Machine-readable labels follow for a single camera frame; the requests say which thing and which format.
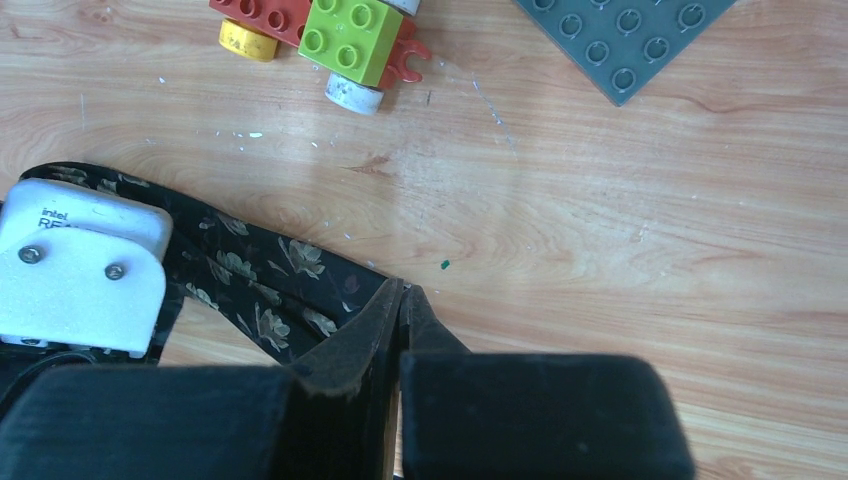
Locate grey lego baseplate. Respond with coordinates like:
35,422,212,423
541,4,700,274
515,0,735,106

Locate red green lego car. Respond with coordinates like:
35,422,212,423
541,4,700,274
208,0,432,115

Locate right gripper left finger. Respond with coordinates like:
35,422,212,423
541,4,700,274
284,279,404,479

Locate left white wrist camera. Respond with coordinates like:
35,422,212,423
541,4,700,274
1,179,173,358

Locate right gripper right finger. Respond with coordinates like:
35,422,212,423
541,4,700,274
400,286,474,479

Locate black floral patterned tie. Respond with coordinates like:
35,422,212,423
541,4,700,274
21,162,386,364

